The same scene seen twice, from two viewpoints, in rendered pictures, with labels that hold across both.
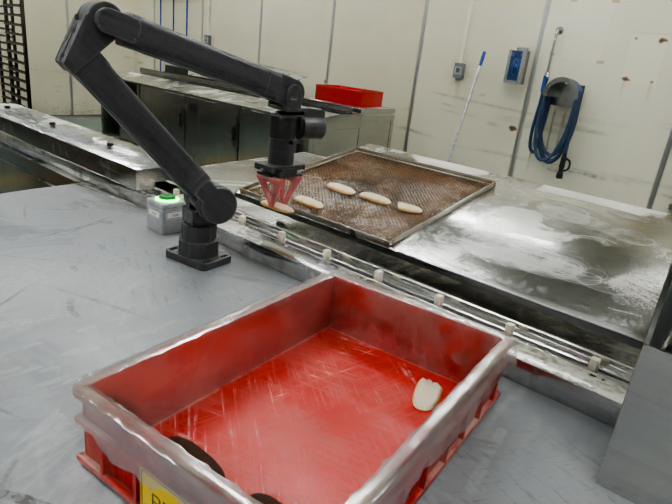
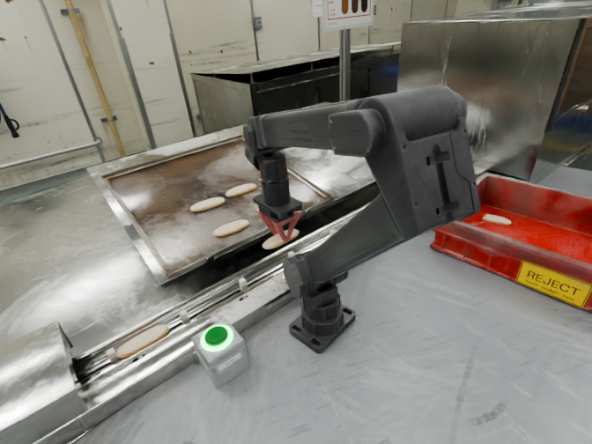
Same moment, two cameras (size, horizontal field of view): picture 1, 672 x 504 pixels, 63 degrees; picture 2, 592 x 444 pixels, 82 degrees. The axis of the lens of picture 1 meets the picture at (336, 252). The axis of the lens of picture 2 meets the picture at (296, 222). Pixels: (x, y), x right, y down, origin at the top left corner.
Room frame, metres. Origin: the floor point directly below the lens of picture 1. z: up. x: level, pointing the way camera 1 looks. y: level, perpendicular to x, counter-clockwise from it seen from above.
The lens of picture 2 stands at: (0.99, 0.77, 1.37)
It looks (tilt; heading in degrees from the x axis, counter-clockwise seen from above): 32 degrees down; 285
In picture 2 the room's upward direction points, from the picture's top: 5 degrees counter-clockwise
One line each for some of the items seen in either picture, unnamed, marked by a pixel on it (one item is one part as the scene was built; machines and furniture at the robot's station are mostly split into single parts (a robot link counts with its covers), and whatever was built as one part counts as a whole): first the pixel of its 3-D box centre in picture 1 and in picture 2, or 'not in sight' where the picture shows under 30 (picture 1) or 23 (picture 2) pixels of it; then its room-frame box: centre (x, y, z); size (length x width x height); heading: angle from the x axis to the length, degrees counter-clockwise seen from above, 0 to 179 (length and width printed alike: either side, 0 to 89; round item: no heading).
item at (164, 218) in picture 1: (168, 221); (222, 357); (1.25, 0.41, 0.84); 0.08 x 0.08 x 0.11; 51
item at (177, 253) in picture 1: (198, 241); (321, 311); (1.09, 0.29, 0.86); 0.12 x 0.09 x 0.08; 59
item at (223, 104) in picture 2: not in sight; (309, 108); (1.70, -2.68, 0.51); 1.93 x 1.05 x 1.02; 51
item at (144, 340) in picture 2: not in sight; (143, 339); (1.41, 0.41, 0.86); 0.10 x 0.04 x 0.01; 51
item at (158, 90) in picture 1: (238, 125); not in sight; (5.33, 1.08, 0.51); 3.00 x 1.26 x 1.03; 51
